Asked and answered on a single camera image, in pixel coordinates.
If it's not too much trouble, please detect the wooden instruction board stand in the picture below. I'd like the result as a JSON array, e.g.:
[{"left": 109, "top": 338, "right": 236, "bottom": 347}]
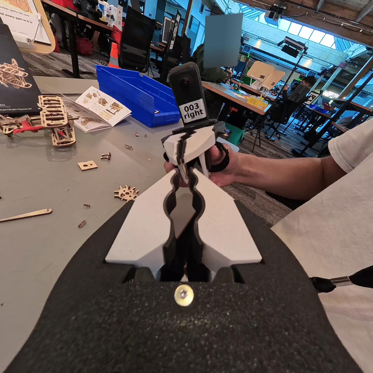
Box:
[{"left": 0, "top": 0, "right": 56, "bottom": 54}]

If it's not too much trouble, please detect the black lanyard strap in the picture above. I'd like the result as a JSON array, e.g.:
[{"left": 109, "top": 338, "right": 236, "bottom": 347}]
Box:
[{"left": 310, "top": 265, "right": 373, "bottom": 293}]

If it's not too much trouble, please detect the wooden work table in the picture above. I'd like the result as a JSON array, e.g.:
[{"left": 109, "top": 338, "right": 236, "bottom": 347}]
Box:
[{"left": 201, "top": 81, "right": 270, "bottom": 117}]

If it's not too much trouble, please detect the person's right hand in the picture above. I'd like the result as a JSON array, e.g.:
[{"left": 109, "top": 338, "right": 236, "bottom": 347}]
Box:
[{"left": 164, "top": 144, "right": 244, "bottom": 187}]

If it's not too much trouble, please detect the instruction booklet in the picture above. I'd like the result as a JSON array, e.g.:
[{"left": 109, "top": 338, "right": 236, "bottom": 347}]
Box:
[{"left": 47, "top": 86, "right": 132, "bottom": 133}]

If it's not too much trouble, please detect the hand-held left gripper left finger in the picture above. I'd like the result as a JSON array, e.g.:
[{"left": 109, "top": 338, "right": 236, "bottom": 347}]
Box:
[{"left": 105, "top": 169, "right": 188, "bottom": 281}]

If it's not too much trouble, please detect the blue plastic bin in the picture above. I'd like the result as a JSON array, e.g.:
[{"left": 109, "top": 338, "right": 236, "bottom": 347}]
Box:
[{"left": 95, "top": 65, "right": 181, "bottom": 128}]

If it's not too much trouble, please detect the red bag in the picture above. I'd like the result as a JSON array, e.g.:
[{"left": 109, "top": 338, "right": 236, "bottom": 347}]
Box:
[{"left": 76, "top": 36, "right": 93, "bottom": 56}]

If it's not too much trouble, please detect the black model kit box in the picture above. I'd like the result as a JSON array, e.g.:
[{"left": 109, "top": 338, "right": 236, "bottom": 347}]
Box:
[{"left": 0, "top": 23, "right": 42, "bottom": 115}]

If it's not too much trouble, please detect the wooden gear part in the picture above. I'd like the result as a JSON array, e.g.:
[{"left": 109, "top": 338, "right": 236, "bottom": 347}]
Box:
[{"left": 114, "top": 185, "right": 140, "bottom": 202}]

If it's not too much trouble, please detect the pale document stand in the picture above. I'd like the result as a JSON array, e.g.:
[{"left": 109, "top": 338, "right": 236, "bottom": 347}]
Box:
[
  {"left": 247, "top": 61, "right": 275, "bottom": 85},
  {"left": 262, "top": 70, "right": 286, "bottom": 91}
]

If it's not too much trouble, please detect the black tripod stand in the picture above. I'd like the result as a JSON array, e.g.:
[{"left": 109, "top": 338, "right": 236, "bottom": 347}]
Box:
[{"left": 252, "top": 36, "right": 309, "bottom": 153}]

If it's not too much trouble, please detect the orange traffic cone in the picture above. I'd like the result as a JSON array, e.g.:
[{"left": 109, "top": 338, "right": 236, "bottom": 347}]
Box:
[{"left": 108, "top": 42, "right": 120, "bottom": 68}]

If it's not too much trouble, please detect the wooden stick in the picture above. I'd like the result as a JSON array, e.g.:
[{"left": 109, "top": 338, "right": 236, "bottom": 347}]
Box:
[{"left": 0, "top": 208, "right": 53, "bottom": 224}]

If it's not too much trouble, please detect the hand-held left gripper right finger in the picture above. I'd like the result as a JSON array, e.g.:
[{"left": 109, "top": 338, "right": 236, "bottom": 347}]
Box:
[{"left": 186, "top": 167, "right": 263, "bottom": 281}]

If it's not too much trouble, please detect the person's white t-shirt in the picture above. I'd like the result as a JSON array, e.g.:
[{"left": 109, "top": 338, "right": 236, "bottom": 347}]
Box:
[{"left": 271, "top": 118, "right": 373, "bottom": 373}]

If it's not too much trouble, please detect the person's right forearm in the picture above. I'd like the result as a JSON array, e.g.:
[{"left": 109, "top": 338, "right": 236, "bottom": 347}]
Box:
[{"left": 237, "top": 152, "right": 347, "bottom": 201}]

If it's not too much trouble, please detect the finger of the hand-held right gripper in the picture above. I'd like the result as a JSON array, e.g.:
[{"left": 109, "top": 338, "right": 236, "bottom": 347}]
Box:
[
  {"left": 162, "top": 134, "right": 184, "bottom": 169},
  {"left": 181, "top": 126, "right": 218, "bottom": 173}
]

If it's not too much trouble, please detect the black office chair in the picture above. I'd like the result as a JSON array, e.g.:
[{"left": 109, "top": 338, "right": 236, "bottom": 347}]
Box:
[
  {"left": 120, "top": 6, "right": 158, "bottom": 73},
  {"left": 159, "top": 35, "right": 193, "bottom": 85}
]

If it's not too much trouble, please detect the yellow box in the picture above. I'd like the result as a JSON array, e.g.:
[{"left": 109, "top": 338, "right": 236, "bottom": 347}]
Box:
[{"left": 246, "top": 96, "right": 269, "bottom": 111}]

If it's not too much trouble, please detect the grey desk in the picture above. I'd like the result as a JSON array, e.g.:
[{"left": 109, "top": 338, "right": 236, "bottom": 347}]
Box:
[{"left": 0, "top": 76, "right": 273, "bottom": 373}]

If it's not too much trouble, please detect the wooden biplane model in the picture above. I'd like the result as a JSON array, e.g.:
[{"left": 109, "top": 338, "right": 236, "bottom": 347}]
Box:
[{"left": 0, "top": 95, "right": 77, "bottom": 147}]

